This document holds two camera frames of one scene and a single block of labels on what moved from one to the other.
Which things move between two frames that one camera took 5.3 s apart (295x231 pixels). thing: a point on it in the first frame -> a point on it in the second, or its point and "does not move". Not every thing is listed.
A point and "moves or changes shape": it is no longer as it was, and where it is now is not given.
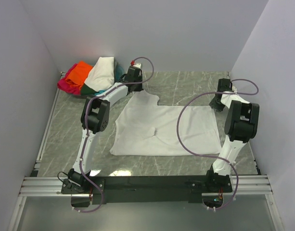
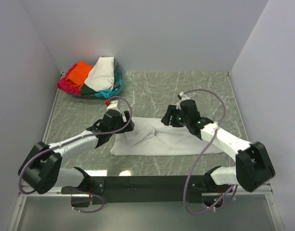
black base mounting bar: [101, 188] does not move
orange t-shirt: [79, 73] does not move
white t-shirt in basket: [101, 76] does not move
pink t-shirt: [65, 86] does not move
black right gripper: [213, 104] -> [171, 111]
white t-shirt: [143, 128] moves or changes shape
